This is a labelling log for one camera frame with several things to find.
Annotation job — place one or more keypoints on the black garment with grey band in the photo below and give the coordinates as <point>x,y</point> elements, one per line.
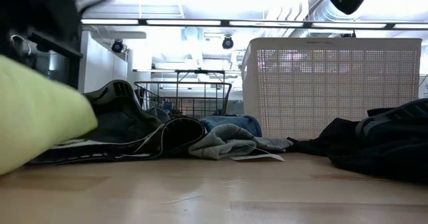
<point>368,157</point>

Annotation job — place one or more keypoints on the plain grey sock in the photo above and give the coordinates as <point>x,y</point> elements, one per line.
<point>220,140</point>

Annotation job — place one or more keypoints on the black Puma underwear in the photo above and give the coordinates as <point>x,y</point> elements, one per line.
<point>123,127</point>

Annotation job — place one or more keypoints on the yellow cloth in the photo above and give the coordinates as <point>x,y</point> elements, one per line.
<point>40,117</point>

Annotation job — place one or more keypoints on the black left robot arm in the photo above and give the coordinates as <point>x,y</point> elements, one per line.
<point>33,10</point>

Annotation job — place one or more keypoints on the white plastic laundry basket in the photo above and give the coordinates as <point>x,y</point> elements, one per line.
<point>334,83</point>

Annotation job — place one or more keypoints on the white panel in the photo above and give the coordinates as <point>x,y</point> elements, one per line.
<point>424,90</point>

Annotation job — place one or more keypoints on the round black ceiling lamp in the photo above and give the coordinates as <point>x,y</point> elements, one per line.
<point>228,42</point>
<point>117,46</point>

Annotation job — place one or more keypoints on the blue cloth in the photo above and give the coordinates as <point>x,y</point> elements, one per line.
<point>240,122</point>

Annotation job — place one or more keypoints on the overhead light bar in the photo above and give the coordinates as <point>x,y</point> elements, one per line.
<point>184,22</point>

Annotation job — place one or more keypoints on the white paper tag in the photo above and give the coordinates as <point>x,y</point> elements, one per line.
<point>261,157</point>

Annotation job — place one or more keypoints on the black framed glass partition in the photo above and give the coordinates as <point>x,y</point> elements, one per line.
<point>63,70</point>

